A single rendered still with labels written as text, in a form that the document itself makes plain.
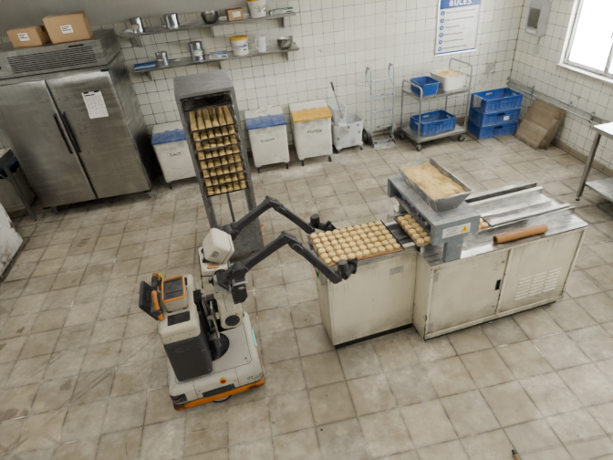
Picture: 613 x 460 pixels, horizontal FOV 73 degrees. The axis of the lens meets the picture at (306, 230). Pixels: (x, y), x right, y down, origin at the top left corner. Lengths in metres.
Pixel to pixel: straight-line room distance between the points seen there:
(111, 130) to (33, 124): 0.85
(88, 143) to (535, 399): 5.33
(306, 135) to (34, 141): 3.39
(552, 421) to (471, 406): 0.50
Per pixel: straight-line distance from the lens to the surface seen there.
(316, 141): 6.10
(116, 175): 6.01
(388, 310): 3.39
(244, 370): 3.18
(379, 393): 3.30
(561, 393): 3.59
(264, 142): 5.99
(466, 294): 3.39
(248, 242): 4.52
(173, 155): 6.06
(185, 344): 2.93
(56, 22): 5.75
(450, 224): 2.84
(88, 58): 5.64
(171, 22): 6.02
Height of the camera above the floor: 2.75
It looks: 35 degrees down
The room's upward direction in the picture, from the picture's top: 6 degrees counter-clockwise
